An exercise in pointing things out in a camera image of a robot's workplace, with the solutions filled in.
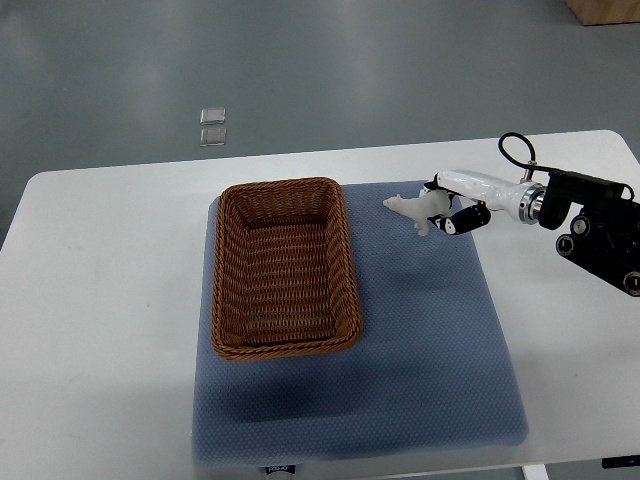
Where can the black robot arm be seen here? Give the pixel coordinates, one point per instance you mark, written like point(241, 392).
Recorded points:
point(603, 238)

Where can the black table control panel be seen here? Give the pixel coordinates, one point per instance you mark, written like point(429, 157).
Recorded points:
point(621, 462)

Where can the blue textured mat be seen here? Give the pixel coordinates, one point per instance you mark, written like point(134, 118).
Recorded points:
point(431, 371)

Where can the upper silver floor plate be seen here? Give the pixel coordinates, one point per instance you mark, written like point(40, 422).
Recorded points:
point(212, 115)

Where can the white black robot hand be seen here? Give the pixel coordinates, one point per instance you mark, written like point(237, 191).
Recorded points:
point(488, 194)

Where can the white bear figurine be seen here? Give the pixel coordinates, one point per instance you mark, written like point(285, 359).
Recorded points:
point(433, 203)

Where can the wooden box corner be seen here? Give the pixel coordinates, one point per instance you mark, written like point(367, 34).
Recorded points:
point(605, 12)

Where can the brown wicker basket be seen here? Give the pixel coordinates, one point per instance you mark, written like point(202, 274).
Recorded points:
point(284, 281)

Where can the black mat label tag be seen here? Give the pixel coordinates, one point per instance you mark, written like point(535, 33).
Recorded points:
point(290, 469)

